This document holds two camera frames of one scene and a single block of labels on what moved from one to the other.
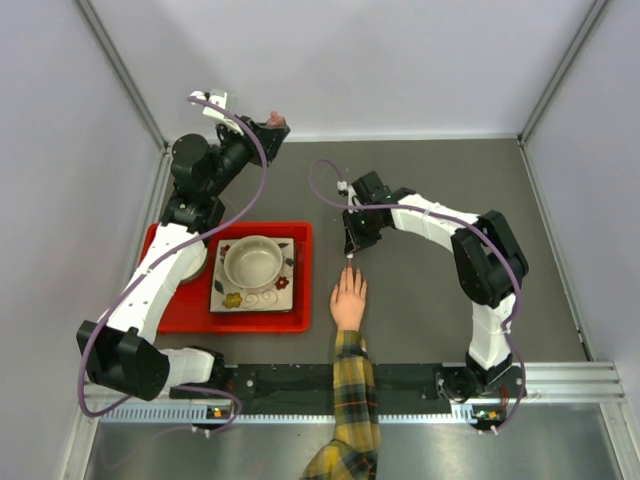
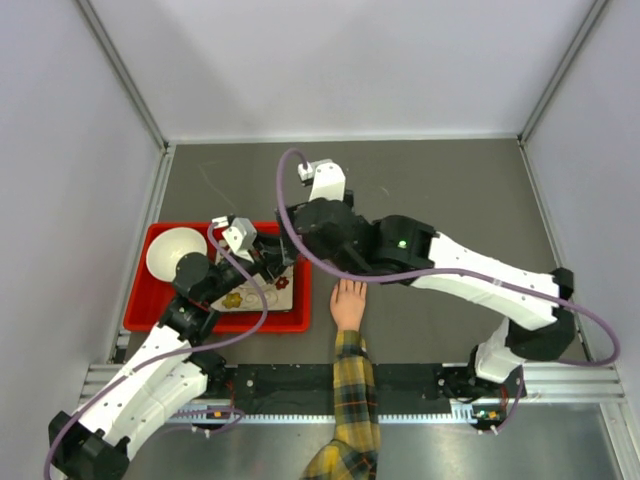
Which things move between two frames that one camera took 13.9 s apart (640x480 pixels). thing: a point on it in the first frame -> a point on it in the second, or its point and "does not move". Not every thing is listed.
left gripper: (269, 137) -> (271, 248)
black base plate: (308, 389) does not move
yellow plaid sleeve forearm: (355, 451) does not move
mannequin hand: (347, 300) does not move
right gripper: (355, 241) -> (291, 214)
